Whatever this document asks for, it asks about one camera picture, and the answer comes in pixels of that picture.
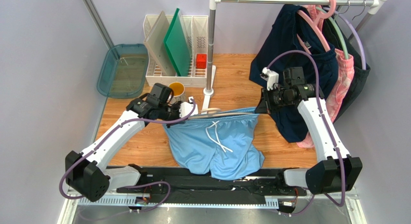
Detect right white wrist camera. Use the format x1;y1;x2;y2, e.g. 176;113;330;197
260;67;279;91

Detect red cube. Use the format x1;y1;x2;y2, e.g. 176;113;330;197
195;54;207;69

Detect pink plastic hanger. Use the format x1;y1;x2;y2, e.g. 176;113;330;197
297;0;336;52

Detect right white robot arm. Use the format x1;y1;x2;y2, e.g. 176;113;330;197
255;67;363;195

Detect green plastic hanger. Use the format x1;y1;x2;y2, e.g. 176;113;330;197
317;16;350;60

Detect white floral mug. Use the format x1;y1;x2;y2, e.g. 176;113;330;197
169;82;188;104

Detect black shorts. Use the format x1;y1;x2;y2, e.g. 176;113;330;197
322;19;370;120

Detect green cutting board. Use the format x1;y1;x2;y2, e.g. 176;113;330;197
164;8;192;77

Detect pink patterned shorts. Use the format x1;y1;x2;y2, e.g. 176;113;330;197
297;5;355;148

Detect light blue shorts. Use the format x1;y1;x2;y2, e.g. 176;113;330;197
163;107;265;181

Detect navy blue shorts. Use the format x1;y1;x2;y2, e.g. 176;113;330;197
249;4;339;143

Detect grey cutting board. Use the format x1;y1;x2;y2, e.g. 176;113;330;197
143;11;176;76

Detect beige plastic hanger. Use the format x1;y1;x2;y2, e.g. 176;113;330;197
188;108;253;120

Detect teal plastic basket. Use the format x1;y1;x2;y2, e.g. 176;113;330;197
96;43;149;99

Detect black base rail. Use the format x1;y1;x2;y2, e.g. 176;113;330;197
116;167;307;205

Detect silver clothes rack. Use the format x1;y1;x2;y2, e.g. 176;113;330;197
202;0;388;109

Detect grey metal wall pole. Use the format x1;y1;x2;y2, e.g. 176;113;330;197
83;0;114;49

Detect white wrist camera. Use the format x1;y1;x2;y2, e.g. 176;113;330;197
260;67;279;91
179;97;198;118

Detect white dish rack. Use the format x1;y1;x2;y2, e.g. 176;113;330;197
143;12;208;88

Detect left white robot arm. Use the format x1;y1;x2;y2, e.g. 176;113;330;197
59;83;183;202

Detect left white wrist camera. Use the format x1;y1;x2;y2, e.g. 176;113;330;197
179;97;198;118

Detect lavender plastic hanger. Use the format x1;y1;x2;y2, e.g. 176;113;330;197
334;11;367;70

